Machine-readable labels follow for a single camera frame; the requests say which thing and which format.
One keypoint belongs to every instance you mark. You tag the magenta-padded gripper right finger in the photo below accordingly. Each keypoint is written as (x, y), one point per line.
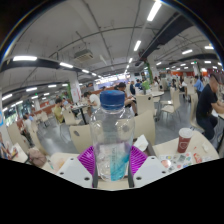
(150, 170)

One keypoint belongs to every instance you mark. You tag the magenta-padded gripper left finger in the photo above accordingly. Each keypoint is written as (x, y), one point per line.
(75, 170)

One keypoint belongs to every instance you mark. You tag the clear blue-capped water bottle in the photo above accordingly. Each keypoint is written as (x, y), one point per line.
(111, 133)

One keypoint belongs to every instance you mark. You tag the white crumpled napkin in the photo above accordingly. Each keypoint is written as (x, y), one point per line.
(140, 143)

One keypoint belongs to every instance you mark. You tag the beige chair with round hole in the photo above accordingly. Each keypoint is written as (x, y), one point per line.
(145, 126)
(80, 136)

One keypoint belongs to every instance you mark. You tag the pink bag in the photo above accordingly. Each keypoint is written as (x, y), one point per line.
(36, 157)

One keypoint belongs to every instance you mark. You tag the red paper cup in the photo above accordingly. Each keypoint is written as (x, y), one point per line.
(184, 141)

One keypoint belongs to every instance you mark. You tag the small red sauce packet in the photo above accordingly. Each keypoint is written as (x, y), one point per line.
(197, 157)

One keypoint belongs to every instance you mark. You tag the person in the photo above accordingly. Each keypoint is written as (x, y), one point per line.
(199, 85)
(128, 100)
(205, 103)
(27, 128)
(94, 100)
(59, 113)

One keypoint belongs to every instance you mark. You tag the beige chairs group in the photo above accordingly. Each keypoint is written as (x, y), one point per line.
(145, 104)

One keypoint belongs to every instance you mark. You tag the ceiling air conditioner unit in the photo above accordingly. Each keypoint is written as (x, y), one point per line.
(83, 55)

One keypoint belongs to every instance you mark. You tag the ceiling strip lights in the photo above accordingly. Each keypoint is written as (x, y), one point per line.
(25, 58)

